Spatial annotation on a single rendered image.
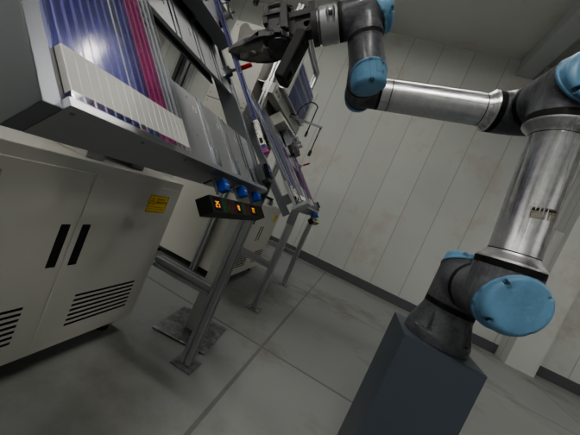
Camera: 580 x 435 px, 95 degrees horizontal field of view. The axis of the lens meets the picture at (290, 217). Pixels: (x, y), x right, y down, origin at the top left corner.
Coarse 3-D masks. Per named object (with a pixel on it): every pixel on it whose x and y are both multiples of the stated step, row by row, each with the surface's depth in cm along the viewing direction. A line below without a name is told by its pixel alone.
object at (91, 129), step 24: (48, 120) 29; (72, 120) 30; (96, 120) 31; (120, 120) 34; (72, 144) 34; (96, 144) 36; (120, 144) 37; (144, 144) 39; (168, 144) 43; (168, 168) 50; (192, 168) 53; (216, 168) 57
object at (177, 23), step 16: (160, 0) 63; (176, 0) 74; (160, 16) 61; (176, 16) 69; (176, 32) 66; (192, 32) 78; (192, 48) 74; (208, 48) 87; (192, 64) 83; (208, 64) 82; (208, 80) 92; (224, 80) 94
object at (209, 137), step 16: (48, 32) 31; (64, 96) 30; (176, 96) 55; (192, 112) 60; (208, 112) 69; (192, 128) 58; (208, 128) 66; (224, 128) 77; (192, 144) 55; (208, 144) 63; (224, 144) 73; (240, 144) 87; (208, 160) 60; (224, 160) 69; (240, 160) 82; (256, 176) 93
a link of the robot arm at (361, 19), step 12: (348, 0) 54; (360, 0) 53; (372, 0) 53; (384, 0) 52; (348, 12) 54; (360, 12) 53; (372, 12) 53; (384, 12) 53; (348, 24) 55; (360, 24) 53; (372, 24) 53; (384, 24) 54; (348, 36) 56
